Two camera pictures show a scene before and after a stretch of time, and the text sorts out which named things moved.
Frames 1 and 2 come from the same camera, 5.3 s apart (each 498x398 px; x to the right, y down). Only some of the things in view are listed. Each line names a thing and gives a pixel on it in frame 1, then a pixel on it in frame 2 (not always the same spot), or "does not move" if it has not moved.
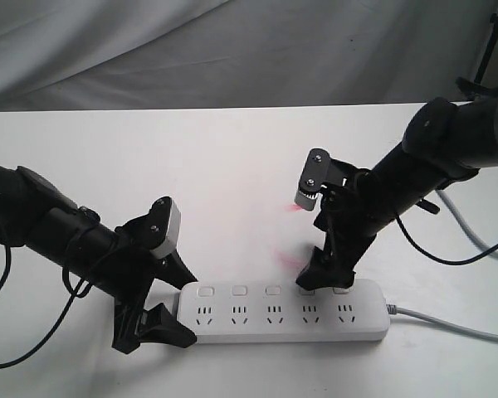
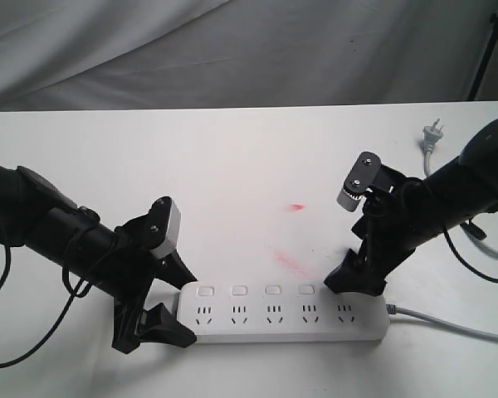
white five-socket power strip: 282,311 does not move
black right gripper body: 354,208 to 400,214
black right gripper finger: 319,273 to 354,275
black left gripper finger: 158,325 does not move
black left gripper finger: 173,270 does not move
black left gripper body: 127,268 does not move
